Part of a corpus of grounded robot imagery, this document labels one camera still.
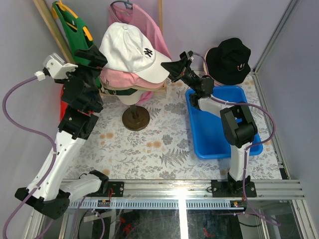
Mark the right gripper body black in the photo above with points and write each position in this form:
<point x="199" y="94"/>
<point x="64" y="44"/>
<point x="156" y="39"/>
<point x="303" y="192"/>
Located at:
<point x="187" y="76"/>

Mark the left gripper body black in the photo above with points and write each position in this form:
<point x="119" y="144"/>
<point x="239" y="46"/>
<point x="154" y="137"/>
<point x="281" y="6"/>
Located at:
<point x="81" y="72"/>

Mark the pink baseball cap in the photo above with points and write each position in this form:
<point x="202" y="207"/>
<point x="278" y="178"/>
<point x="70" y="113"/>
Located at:
<point x="109" y="74"/>

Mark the white cap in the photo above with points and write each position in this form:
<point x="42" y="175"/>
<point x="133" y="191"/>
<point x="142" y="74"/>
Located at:
<point x="128" y="50"/>

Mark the khaki hat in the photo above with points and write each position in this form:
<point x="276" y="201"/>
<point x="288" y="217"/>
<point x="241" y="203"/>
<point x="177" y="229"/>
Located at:
<point x="126" y="83"/>

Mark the black hat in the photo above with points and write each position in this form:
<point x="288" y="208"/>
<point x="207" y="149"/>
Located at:
<point x="229" y="64"/>

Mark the dark green cap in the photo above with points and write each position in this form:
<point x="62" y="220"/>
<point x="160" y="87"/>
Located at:
<point x="127" y="92"/>

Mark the cream foam mannequin head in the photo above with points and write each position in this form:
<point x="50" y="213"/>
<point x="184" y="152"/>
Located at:
<point x="131" y="99"/>

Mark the pink t-shirt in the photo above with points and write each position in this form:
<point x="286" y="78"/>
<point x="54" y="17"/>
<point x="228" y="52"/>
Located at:
<point x="139" y="18"/>

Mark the dark mannequin base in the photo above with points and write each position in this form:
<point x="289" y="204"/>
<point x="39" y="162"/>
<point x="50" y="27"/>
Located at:
<point x="136" y="118"/>

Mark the blue plastic bin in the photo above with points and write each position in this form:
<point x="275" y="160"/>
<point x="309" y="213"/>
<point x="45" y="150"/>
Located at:
<point x="207" y="132"/>

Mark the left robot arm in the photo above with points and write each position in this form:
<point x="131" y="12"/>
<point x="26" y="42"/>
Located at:
<point x="45" y="193"/>

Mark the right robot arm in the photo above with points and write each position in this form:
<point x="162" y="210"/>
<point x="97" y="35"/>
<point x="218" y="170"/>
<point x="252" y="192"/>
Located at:
<point x="238" y="125"/>

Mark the red cloth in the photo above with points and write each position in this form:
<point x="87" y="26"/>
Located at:
<point x="63" y="105"/>

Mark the green tank top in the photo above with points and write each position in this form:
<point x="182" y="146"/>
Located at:
<point x="76" y="38"/>

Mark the yellow hanger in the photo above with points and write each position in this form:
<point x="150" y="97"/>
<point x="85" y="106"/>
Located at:
<point x="71" y="24"/>

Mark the floral table mat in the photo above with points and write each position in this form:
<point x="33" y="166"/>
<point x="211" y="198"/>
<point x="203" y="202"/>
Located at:
<point x="163" y="150"/>

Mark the wooden clothes rack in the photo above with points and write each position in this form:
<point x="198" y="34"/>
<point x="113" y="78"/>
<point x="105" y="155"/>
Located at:
<point x="62" y="44"/>

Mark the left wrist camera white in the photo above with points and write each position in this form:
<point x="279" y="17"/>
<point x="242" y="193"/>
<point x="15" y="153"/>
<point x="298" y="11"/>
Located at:
<point x="56" y="68"/>

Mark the aluminium rail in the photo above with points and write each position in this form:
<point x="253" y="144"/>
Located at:
<point x="193" y="195"/>

